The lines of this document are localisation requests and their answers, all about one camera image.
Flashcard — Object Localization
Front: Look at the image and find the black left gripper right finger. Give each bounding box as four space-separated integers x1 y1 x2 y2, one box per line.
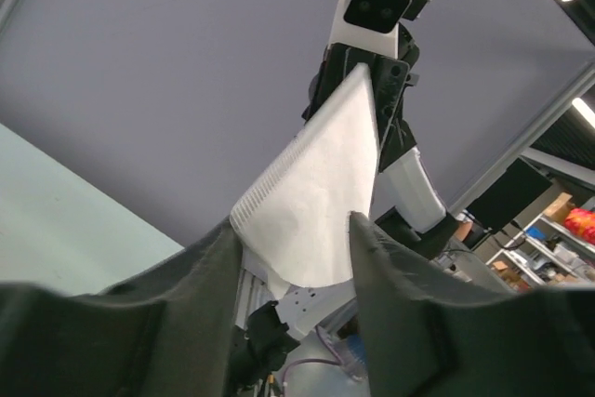
349 213 594 396

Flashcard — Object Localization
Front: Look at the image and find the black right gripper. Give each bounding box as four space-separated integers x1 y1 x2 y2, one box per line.
302 27 419 172

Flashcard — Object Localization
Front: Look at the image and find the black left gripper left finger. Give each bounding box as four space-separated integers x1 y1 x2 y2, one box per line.
1 221 242 396

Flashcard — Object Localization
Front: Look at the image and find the white paper coffee filter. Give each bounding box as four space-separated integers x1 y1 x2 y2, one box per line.
230 64 378 298

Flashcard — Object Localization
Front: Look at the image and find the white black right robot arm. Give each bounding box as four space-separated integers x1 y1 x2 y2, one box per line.
302 26 456 259

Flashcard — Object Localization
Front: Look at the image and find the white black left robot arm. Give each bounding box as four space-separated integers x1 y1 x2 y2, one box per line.
1 213 594 396

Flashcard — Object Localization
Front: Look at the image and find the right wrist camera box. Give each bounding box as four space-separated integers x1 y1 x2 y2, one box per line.
328 0 430 59

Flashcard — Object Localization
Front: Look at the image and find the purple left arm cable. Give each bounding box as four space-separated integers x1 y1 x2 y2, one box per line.
267 326 364 397

